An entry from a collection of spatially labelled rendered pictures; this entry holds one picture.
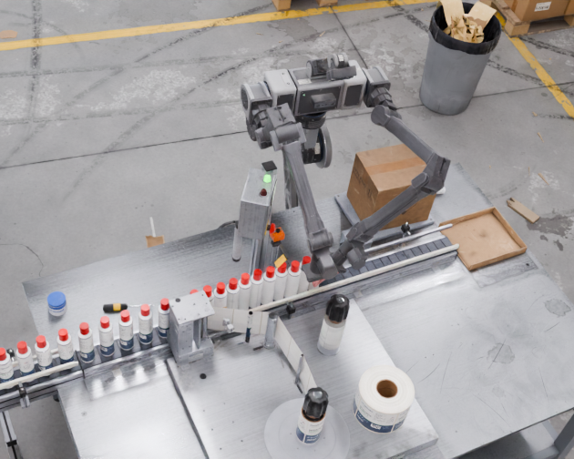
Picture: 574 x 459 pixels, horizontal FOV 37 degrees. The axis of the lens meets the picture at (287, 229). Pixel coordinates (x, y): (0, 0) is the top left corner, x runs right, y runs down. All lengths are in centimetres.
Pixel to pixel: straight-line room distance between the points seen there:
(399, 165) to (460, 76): 197
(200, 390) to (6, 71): 323
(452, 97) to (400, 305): 240
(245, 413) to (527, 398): 110
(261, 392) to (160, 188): 211
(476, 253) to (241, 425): 137
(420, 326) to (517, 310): 44
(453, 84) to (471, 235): 190
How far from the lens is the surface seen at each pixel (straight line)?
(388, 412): 312
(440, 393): 344
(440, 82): 571
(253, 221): 308
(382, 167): 374
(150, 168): 519
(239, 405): 322
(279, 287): 342
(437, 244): 383
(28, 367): 323
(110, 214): 495
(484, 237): 399
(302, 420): 302
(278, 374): 330
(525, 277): 391
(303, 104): 347
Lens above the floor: 367
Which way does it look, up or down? 48 degrees down
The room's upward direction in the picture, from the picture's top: 9 degrees clockwise
